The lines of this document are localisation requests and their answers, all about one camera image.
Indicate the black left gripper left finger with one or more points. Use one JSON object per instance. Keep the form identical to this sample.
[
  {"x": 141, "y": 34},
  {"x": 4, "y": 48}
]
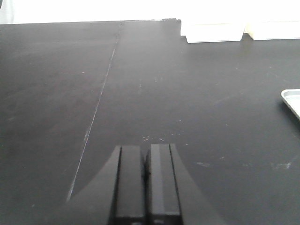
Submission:
[{"x": 115, "y": 196}]

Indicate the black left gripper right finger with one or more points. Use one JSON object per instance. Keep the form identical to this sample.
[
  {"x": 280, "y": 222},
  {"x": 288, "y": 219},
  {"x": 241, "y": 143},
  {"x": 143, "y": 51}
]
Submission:
[{"x": 172, "y": 196}]

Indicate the silver metal tray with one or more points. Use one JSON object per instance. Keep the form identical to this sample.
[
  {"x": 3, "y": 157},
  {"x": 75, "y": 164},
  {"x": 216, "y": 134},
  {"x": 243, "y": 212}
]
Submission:
[{"x": 291, "y": 98}]

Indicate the left white storage bin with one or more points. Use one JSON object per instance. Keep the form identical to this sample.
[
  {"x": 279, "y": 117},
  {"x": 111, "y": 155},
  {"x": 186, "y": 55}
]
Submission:
[{"x": 216, "y": 32}]

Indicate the white storage bin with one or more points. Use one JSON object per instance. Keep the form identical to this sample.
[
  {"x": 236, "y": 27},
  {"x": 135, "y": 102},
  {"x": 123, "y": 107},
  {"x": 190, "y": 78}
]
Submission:
[
  {"x": 216, "y": 32},
  {"x": 273, "y": 30}
]

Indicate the middle white storage bin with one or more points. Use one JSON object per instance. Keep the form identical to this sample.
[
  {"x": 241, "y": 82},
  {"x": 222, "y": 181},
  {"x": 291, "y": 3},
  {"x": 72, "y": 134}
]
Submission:
[{"x": 273, "y": 30}]

